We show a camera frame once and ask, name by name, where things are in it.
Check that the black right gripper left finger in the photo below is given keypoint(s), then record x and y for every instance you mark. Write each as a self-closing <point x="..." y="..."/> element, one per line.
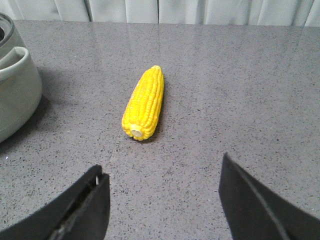
<point x="81" y="212"/>

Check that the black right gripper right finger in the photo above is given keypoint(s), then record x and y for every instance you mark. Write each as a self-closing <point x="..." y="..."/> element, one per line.
<point x="254" y="212"/>

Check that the yellow corn cob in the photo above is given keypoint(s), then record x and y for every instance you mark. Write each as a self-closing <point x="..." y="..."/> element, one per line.
<point x="142" y="112"/>

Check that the pale green electric pot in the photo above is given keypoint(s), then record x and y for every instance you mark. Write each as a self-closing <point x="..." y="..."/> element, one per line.
<point x="20" y="81"/>

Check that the white curtain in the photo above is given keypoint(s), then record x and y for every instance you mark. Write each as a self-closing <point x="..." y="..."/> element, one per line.
<point x="303" y="13"/>

